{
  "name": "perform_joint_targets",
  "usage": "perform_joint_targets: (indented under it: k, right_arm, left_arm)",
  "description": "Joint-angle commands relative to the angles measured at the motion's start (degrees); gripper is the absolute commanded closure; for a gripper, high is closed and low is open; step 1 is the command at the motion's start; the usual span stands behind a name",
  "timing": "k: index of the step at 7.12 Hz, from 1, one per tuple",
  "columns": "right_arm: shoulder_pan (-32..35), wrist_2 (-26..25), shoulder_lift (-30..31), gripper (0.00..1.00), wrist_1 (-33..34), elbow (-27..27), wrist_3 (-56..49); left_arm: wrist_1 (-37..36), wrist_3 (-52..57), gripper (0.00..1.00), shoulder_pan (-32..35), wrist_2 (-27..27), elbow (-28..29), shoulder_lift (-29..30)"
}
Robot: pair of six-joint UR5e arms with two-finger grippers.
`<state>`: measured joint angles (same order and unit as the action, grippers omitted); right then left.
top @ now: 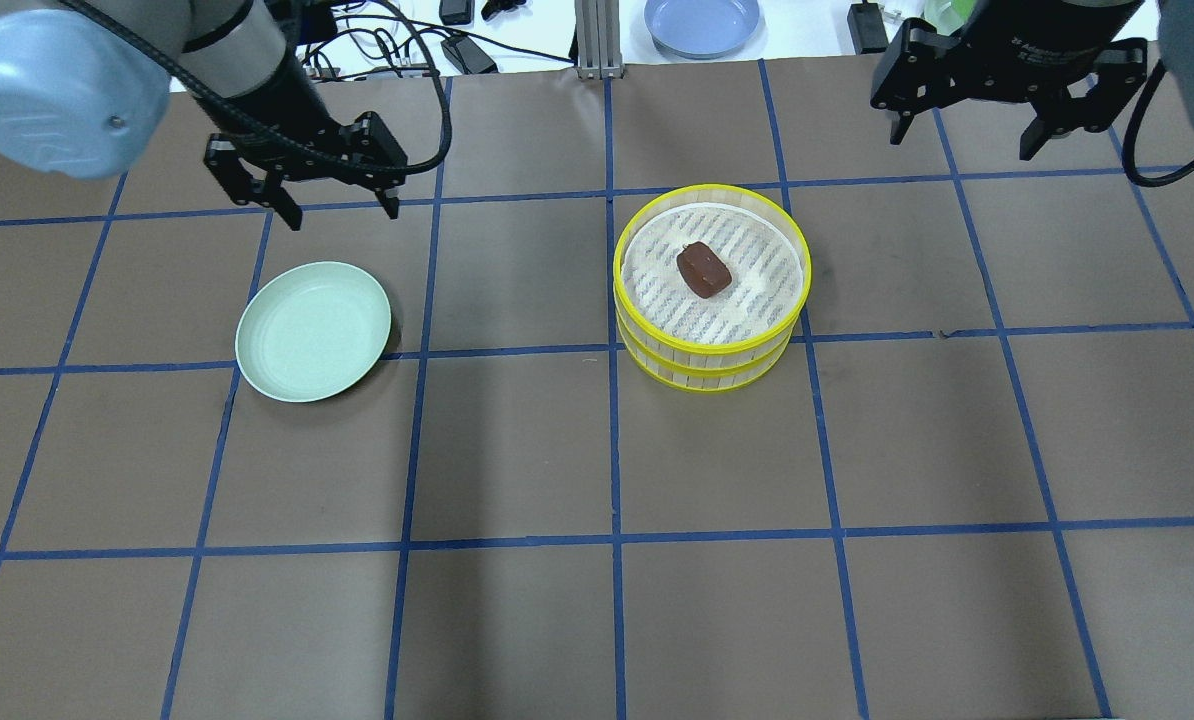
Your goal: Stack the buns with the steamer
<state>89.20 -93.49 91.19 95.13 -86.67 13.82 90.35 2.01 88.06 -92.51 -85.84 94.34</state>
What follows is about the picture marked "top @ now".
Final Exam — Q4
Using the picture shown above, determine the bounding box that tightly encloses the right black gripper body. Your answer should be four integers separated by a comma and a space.
868, 1, 1147, 133

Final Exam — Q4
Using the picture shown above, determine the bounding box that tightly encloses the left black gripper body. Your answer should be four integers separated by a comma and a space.
187, 45, 410, 207

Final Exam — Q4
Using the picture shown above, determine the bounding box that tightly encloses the yellow bamboo steamer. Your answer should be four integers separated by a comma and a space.
616, 307, 794, 393
613, 184, 812, 370

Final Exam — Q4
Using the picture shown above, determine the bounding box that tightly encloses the brown bun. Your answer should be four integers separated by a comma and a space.
675, 241, 733, 299

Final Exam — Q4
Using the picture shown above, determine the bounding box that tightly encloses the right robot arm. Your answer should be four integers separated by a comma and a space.
868, 1, 1194, 161

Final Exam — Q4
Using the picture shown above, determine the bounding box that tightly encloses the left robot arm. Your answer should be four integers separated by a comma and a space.
0, 1, 408, 230

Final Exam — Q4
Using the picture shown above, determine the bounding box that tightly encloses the black power adapter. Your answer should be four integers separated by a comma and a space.
847, 1, 890, 55

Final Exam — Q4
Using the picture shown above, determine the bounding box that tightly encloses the mint green plate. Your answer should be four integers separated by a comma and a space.
233, 261, 393, 404

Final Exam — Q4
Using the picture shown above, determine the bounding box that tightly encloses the blue plate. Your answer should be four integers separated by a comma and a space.
642, 1, 762, 60

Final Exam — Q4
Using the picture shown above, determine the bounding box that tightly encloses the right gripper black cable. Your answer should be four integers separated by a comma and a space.
1121, 60, 1194, 189

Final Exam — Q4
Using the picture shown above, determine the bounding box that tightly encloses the aluminium frame post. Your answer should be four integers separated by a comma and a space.
574, 0, 624, 81

